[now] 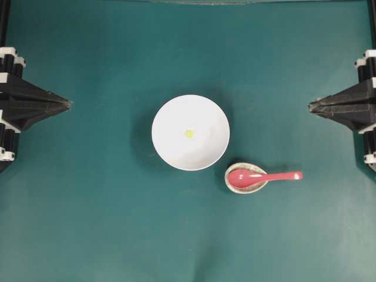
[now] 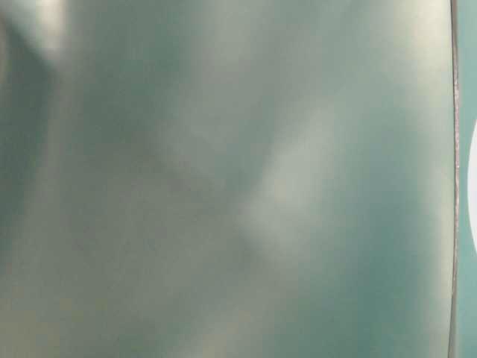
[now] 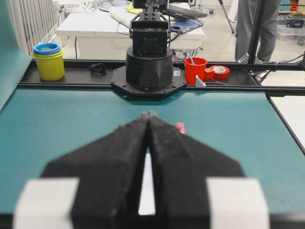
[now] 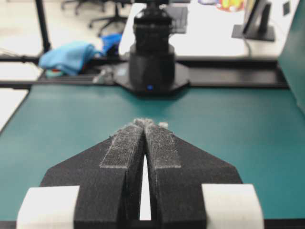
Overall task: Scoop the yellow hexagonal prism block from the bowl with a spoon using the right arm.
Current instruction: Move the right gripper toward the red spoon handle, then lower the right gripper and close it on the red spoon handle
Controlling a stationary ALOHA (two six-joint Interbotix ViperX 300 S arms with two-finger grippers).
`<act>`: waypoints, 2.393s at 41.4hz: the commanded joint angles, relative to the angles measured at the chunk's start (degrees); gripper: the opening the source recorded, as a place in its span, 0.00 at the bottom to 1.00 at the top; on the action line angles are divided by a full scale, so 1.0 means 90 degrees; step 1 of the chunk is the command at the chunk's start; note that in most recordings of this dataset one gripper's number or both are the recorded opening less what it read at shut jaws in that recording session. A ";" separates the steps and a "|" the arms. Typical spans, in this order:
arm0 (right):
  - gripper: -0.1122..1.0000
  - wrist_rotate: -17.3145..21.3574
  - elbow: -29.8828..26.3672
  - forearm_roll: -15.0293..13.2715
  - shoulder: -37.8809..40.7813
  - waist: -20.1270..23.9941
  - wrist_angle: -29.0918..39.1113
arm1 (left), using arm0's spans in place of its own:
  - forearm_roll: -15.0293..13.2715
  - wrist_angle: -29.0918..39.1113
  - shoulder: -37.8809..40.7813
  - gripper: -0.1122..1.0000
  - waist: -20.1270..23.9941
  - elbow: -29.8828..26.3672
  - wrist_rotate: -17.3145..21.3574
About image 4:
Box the blue cloth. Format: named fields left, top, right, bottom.
left=39, top=41, right=103, bottom=76

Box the black office chair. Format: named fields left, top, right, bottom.
left=61, top=0, right=132, bottom=37

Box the black frame post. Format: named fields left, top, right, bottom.
left=35, top=0, right=51, bottom=55

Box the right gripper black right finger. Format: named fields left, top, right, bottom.
left=142, top=118, right=264, bottom=229

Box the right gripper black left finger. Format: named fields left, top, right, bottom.
left=16, top=118, right=146, bottom=229

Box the black monitor stand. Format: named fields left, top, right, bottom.
left=232, top=0, right=275, bottom=42

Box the black frame rail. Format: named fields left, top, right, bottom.
left=0, top=57, right=288, bottom=94

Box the black left robot arm base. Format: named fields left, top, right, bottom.
left=113, top=0, right=189, bottom=95

